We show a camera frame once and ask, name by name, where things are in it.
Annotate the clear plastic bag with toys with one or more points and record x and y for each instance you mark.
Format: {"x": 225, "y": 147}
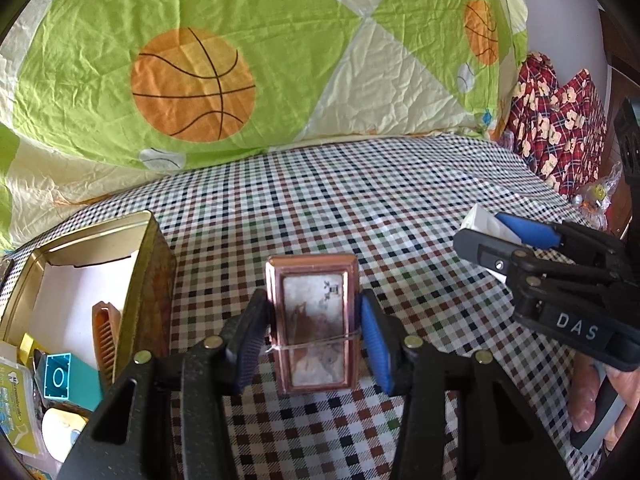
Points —
{"x": 593, "y": 199}

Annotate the brown wooden comb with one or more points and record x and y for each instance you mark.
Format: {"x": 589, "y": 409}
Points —
{"x": 105, "y": 328}

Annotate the clear plastic package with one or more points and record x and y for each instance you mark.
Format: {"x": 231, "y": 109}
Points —
{"x": 18, "y": 411}

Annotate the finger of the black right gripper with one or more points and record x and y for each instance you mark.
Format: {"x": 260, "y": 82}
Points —
{"x": 491, "y": 251}

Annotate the white rectangular block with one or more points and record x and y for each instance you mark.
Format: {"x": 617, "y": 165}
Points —
{"x": 480, "y": 220}

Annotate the checkered tablecloth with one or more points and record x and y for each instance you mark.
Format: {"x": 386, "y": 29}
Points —
{"x": 395, "y": 204}

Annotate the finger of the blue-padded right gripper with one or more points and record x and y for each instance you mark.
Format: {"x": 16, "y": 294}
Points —
{"x": 539, "y": 235}

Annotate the gold metal tin box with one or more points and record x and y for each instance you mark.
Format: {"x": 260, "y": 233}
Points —
{"x": 124, "y": 263}

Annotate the copper framed picture box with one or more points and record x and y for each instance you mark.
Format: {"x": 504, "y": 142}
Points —
{"x": 315, "y": 329}

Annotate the sequined black hair claw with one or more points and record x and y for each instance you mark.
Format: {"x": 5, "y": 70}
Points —
{"x": 39, "y": 359}

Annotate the orange damask patterned box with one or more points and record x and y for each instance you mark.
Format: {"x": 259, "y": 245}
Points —
{"x": 60, "y": 430}

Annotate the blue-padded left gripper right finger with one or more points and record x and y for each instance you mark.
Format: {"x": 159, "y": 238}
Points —
{"x": 383, "y": 335}

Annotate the blue puppy toy block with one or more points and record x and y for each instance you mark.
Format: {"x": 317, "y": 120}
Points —
{"x": 69, "y": 380}

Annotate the yellow cube block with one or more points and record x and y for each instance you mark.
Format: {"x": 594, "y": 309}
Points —
{"x": 26, "y": 349}

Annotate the green basketball bedsheet backdrop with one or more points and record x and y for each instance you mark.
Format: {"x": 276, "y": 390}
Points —
{"x": 98, "y": 96}

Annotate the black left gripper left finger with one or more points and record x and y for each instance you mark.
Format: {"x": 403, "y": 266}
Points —
{"x": 245, "y": 336}

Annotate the red plaid floral cushion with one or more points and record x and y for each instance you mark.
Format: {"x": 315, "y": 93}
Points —
{"x": 531, "y": 101}

